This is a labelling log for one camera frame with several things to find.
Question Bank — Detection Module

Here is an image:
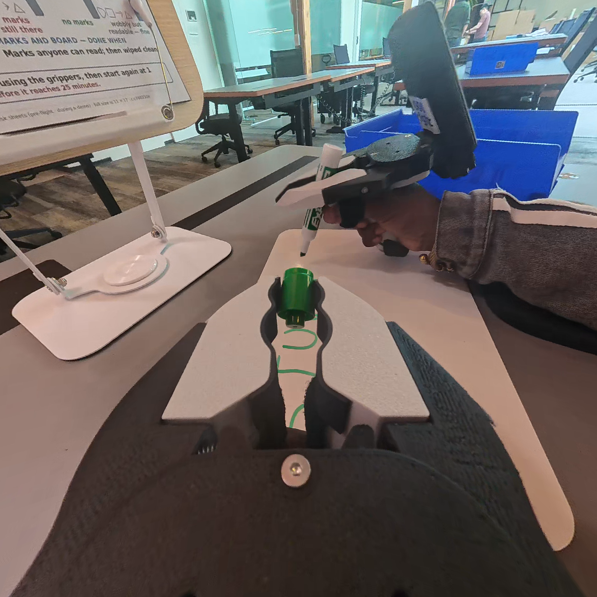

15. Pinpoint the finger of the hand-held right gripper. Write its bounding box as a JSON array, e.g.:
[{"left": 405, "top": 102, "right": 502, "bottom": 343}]
[
  {"left": 275, "top": 166, "right": 369, "bottom": 209},
  {"left": 336, "top": 151, "right": 371, "bottom": 173}
]

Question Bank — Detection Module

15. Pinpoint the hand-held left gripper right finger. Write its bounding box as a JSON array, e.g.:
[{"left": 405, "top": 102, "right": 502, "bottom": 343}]
[{"left": 303, "top": 277, "right": 430, "bottom": 442}]

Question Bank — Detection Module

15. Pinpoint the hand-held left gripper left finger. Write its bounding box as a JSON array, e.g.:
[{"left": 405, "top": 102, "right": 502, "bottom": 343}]
[{"left": 164, "top": 277, "right": 290, "bottom": 445}]

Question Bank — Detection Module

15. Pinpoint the green whiteboard marker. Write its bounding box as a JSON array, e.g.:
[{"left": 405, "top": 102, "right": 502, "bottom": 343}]
[{"left": 298, "top": 143, "right": 346, "bottom": 258}]

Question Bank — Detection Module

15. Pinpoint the white whiteboard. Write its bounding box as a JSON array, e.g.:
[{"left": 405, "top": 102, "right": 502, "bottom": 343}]
[{"left": 257, "top": 229, "right": 575, "bottom": 551}]

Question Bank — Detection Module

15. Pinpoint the blue plastic bin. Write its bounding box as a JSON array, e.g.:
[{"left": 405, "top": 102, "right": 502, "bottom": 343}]
[{"left": 345, "top": 108, "right": 579, "bottom": 202}]

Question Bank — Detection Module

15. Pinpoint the green marker cap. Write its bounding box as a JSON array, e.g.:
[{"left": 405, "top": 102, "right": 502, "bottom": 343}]
[{"left": 273, "top": 267, "right": 323, "bottom": 328}]

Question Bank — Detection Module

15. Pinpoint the person's right forearm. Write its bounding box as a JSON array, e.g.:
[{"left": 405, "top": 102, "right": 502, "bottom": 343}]
[{"left": 431, "top": 190, "right": 597, "bottom": 329}]

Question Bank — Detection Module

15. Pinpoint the person's right hand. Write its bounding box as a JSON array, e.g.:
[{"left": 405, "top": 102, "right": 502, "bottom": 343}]
[{"left": 355, "top": 185, "right": 442, "bottom": 254}]

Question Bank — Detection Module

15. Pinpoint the small blue bin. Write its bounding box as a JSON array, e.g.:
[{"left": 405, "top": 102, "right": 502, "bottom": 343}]
[{"left": 467, "top": 42, "right": 542, "bottom": 77}]

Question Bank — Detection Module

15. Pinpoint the wooden office desk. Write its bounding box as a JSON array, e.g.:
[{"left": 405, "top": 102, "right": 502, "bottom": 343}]
[
  {"left": 392, "top": 56, "right": 572, "bottom": 111},
  {"left": 204, "top": 67, "right": 376, "bottom": 164}
]

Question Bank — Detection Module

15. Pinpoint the black office chair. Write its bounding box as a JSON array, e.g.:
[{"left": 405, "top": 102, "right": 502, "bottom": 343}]
[
  {"left": 269, "top": 47, "right": 320, "bottom": 145},
  {"left": 196, "top": 98, "right": 254, "bottom": 169}
]

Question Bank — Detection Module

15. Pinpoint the white table sign stand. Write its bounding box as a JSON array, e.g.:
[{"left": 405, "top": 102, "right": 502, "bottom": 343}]
[{"left": 0, "top": 0, "right": 232, "bottom": 361}]

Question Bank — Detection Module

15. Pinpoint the gold bracelet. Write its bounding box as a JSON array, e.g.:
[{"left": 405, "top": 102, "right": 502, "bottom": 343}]
[{"left": 420, "top": 248, "right": 460, "bottom": 277}]

